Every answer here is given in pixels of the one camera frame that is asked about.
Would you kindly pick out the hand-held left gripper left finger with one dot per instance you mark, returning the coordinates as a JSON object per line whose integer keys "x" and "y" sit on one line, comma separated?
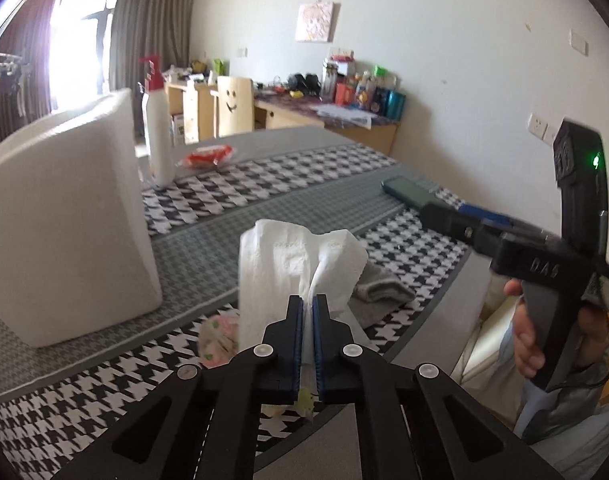
{"x": 298, "y": 340}

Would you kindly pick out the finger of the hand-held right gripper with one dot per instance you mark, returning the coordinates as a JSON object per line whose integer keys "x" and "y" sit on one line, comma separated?
{"x": 444, "y": 220}
{"x": 484, "y": 214}

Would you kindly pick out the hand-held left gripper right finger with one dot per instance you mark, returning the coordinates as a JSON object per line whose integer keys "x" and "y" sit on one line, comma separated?
{"x": 319, "y": 345}

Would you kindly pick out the white tissue paper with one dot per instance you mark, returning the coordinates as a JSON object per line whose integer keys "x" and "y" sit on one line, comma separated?
{"x": 274, "y": 270}

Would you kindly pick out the floral plastic bag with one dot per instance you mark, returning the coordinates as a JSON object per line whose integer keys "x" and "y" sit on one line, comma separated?
{"x": 217, "y": 335}

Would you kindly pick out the white foam box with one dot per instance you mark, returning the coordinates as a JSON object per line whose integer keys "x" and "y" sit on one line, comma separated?
{"x": 69, "y": 220}

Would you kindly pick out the person's right forearm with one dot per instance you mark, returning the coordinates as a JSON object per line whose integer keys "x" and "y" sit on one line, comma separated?
{"x": 564, "y": 415}

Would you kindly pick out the person's right hand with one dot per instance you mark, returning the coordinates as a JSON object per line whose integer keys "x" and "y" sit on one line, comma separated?
{"x": 524, "y": 330}

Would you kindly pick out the dark smartphone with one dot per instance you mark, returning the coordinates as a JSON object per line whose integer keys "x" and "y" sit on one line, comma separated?
{"x": 409, "y": 191}

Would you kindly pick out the grey cloth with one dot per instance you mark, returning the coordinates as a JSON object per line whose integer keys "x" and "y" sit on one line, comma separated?
{"x": 379, "y": 292}

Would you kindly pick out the cream cushion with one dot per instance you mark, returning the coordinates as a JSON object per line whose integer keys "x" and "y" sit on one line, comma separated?
{"x": 484, "y": 360}

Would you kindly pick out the wooden desk with patterned top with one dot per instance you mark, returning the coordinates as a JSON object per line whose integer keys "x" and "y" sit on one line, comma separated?
{"x": 364, "y": 135}

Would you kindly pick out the printed papers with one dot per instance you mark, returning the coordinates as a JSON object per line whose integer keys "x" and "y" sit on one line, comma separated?
{"x": 344, "y": 112}

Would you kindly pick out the row of bottles and cans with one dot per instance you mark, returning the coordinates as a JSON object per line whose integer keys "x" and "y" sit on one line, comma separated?
{"x": 369, "y": 92}

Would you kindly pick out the black headphones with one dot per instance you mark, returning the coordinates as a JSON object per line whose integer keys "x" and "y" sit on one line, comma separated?
{"x": 304, "y": 82}

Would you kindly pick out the red snack packet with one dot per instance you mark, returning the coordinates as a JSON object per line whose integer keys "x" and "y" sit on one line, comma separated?
{"x": 207, "y": 156}

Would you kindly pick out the wooden chair with smiley face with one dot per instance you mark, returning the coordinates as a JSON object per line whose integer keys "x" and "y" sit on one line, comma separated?
{"x": 232, "y": 107}

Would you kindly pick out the light wooden desk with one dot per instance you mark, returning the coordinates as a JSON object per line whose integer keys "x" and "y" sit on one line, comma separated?
{"x": 192, "y": 110}

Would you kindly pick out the white spray bottle red trigger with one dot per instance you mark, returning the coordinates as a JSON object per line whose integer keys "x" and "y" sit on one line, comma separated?
{"x": 159, "y": 125}

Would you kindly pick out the green box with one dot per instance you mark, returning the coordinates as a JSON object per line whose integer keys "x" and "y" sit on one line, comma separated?
{"x": 219, "y": 66}

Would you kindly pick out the brown curtain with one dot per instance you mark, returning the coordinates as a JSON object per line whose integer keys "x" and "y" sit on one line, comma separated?
{"x": 29, "y": 55}
{"x": 152, "y": 25}

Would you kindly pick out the glass balcony door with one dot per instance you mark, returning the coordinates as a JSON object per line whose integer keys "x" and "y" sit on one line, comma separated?
{"x": 79, "y": 40}

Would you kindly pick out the white double wall socket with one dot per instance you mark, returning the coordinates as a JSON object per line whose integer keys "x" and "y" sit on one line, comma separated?
{"x": 543, "y": 127}

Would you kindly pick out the white wall plate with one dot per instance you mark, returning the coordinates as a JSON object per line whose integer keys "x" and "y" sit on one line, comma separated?
{"x": 579, "y": 42}

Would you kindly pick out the pink cartoon wall picture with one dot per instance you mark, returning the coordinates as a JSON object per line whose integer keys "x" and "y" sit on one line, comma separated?
{"x": 315, "y": 21}

